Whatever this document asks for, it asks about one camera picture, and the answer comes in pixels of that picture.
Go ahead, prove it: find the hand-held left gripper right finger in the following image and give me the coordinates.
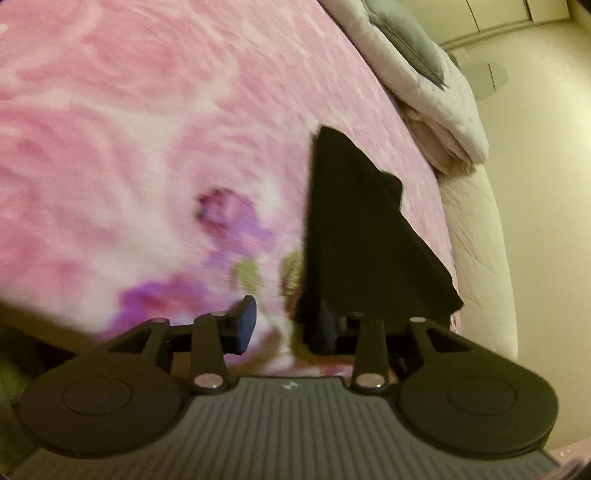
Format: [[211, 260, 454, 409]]
[[304, 299, 468, 393]]

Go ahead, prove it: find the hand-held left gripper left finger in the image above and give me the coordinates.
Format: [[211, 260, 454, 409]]
[[106, 295, 258, 394]]

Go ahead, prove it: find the black garment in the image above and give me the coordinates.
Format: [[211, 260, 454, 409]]
[[294, 124, 465, 335]]

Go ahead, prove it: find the white mattress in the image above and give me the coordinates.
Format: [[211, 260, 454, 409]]
[[436, 161, 519, 361]]

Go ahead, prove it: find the pink floral blanket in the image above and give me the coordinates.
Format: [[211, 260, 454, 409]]
[[0, 0, 462, 377]]

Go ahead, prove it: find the beige folded sheet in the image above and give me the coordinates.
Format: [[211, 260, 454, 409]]
[[401, 102, 477, 177]]

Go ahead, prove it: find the white quilt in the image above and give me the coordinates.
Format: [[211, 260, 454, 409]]
[[318, 0, 490, 164]]

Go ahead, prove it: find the grey pillow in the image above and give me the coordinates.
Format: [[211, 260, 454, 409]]
[[362, 0, 450, 89]]

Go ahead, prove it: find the white wardrobe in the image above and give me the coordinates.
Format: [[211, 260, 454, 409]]
[[436, 0, 580, 48]]

